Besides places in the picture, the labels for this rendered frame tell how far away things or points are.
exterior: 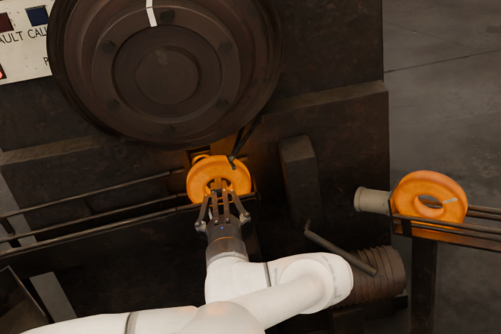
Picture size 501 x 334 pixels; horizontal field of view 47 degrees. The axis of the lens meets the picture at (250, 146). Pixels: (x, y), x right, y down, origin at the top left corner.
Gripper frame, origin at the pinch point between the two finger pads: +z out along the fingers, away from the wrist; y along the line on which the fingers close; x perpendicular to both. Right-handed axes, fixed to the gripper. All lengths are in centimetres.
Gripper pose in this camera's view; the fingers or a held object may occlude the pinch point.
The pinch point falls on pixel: (218, 183)
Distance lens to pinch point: 140.5
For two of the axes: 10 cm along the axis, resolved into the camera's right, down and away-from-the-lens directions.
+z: -1.2, -6.4, 7.6
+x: -1.4, -7.4, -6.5
